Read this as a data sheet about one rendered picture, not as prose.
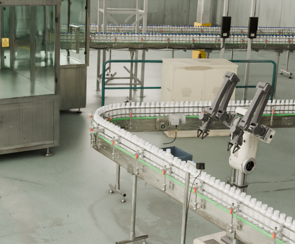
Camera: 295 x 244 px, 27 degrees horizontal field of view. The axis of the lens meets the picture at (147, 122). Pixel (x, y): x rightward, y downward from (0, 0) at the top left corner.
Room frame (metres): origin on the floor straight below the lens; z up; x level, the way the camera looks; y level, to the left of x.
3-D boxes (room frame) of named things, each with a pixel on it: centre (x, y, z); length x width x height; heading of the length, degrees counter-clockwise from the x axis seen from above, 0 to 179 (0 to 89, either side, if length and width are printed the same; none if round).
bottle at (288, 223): (3.84, -1.01, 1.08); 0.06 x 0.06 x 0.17
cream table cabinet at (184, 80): (9.74, -0.79, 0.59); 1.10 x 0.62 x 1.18; 105
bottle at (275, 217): (3.94, -0.94, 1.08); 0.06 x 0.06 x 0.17
